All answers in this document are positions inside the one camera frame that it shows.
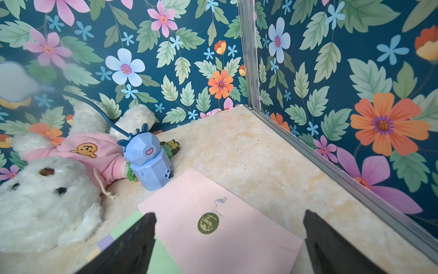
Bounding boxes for blue faceted toy figure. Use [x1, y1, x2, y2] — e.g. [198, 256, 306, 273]
[117, 123, 174, 191]

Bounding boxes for aluminium frame profile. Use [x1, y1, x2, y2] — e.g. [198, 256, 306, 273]
[239, 1, 438, 261]

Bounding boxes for pink envelope with green seal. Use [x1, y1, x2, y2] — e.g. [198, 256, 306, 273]
[138, 169, 303, 274]

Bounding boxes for small green yellow toy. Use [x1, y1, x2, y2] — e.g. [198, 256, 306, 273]
[160, 139, 181, 158]

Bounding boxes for white plush bunny pink shirt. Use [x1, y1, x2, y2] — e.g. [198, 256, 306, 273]
[1, 101, 156, 253]

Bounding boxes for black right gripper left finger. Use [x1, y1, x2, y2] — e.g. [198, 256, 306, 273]
[76, 212, 156, 274]

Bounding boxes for lavender envelope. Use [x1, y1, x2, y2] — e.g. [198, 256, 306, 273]
[98, 235, 115, 252]

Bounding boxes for light green envelope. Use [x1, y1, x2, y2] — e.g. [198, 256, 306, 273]
[109, 210, 182, 274]

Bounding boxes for cream yellow envelope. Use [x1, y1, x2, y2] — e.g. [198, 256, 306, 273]
[86, 247, 101, 263]

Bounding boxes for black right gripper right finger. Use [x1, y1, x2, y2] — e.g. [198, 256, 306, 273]
[303, 210, 385, 274]

